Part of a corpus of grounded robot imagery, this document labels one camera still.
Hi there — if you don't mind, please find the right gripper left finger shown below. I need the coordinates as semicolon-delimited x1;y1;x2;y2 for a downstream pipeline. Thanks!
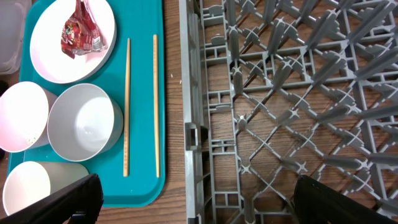
1;174;104;224

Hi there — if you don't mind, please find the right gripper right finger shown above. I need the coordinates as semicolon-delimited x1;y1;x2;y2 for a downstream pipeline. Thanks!
294;175;397;224

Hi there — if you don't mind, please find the grey bowl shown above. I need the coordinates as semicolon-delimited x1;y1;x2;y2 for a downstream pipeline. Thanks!
47;83;124;162

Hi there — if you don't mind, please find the pink bowl with rice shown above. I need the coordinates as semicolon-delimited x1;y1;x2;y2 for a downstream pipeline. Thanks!
1;82;57;153

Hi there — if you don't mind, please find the red snack wrapper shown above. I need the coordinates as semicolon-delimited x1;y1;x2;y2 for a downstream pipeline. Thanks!
61;0;108;59

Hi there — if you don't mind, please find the grey dishwasher rack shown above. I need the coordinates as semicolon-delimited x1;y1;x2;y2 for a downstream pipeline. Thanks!
179;1;397;223

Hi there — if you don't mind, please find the clear plastic waste bin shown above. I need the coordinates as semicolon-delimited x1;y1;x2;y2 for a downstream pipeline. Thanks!
0;0;32;75

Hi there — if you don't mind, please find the teal serving tray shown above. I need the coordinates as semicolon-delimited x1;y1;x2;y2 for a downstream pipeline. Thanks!
7;0;166;208

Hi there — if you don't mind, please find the large white plate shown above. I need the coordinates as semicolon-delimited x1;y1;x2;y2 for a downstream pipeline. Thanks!
30;0;117;84

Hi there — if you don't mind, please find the left wooden chopstick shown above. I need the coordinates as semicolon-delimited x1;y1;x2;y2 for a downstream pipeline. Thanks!
123;38;131;177

